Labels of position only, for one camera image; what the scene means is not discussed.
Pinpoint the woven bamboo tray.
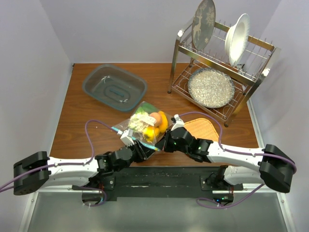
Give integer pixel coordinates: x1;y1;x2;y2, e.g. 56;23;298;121
184;118;219;142

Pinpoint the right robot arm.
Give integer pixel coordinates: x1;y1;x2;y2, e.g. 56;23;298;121
155;127;296;193

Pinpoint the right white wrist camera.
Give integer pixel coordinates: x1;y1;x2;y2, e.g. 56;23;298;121
171;114;184;130

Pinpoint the green fake vegetable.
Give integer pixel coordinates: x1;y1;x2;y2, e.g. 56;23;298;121
135;101;159;114

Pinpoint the clear zip top bag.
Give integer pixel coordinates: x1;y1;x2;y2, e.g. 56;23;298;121
112;101;173;151

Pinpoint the purple cable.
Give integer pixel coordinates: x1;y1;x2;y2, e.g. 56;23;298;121
178;111;297;210
0;119;124;208

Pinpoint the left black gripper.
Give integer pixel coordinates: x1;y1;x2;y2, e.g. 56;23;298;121
126;139;155;164

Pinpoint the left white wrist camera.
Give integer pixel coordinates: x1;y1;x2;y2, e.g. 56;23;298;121
120;129;134;146

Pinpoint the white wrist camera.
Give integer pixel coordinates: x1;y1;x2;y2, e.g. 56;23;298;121
171;114;184;130
120;129;134;146

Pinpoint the orange fake fruit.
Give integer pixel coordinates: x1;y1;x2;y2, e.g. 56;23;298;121
158;111;169;133

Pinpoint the grey reindeer plate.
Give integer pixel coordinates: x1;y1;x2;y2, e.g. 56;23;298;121
192;0;216;51

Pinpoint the yellow fake bell pepper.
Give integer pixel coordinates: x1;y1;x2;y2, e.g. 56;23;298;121
142;126;160;143

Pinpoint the metal dish rack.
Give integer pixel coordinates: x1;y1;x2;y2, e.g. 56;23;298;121
168;20;281;127

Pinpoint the clear glass container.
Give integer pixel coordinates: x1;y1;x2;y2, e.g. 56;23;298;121
82;64;147;112

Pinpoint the white bowl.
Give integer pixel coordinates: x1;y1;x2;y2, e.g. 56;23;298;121
225;14;250;67

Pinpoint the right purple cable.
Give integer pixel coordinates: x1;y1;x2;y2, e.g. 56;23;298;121
178;111;297;210

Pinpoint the aluminium frame rail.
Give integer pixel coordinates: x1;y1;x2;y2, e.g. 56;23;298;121
18;190;73;232

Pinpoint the white fake cauliflower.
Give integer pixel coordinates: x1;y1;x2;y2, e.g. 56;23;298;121
128;113;155;133

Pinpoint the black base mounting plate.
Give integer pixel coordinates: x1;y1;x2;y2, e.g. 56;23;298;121
72;166;243;201

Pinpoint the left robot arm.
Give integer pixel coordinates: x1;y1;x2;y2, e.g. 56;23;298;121
14;141;158;196

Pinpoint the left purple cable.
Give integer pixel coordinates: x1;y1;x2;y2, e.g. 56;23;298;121
0;119;124;208

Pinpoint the speckled blue rimmed plate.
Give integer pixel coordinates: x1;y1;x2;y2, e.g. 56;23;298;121
188;68;235;109

